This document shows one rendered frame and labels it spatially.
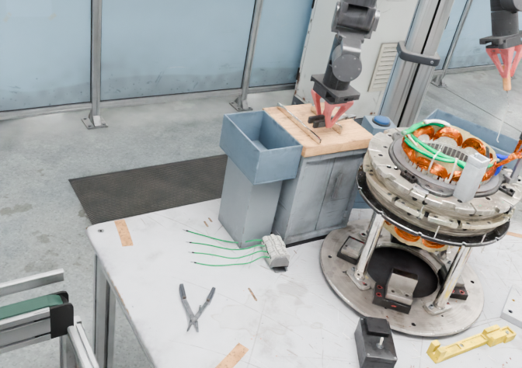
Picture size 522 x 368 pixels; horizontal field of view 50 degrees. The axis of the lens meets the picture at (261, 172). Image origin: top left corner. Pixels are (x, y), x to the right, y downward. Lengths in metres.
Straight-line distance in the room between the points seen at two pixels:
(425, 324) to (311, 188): 0.38
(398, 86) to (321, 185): 0.45
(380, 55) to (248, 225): 2.43
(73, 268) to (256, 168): 1.37
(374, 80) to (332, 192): 2.37
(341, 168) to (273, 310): 0.36
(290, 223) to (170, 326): 0.37
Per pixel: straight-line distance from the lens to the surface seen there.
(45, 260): 2.44
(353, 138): 1.27
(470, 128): 1.56
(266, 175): 1.18
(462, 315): 1.32
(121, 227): 1.34
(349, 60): 1.08
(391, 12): 3.52
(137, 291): 1.19
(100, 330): 1.52
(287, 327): 1.17
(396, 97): 1.62
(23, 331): 1.22
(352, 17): 1.13
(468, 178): 1.09
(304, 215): 1.32
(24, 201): 2.76
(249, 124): 1.30
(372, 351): 1.12
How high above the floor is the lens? 1.62
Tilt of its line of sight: 32 degrees down
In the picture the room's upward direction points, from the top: 11 degrees clockwise
